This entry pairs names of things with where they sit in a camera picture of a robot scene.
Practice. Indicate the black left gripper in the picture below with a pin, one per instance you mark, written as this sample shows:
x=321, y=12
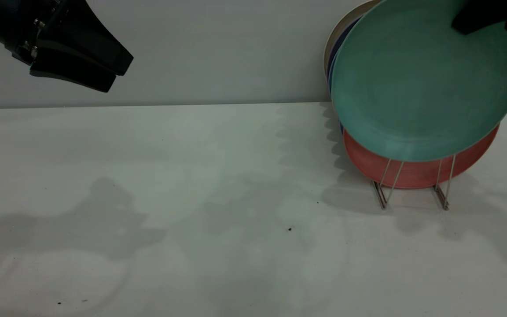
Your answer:
x=16, y=22

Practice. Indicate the green round plate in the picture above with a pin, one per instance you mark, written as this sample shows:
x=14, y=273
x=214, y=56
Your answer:
x=412, y=88

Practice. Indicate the dark navy round plate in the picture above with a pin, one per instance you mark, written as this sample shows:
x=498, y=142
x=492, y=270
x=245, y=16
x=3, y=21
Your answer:
x=345, y=38

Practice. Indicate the red round plate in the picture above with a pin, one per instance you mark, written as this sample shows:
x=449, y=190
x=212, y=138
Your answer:
x=416, y=174

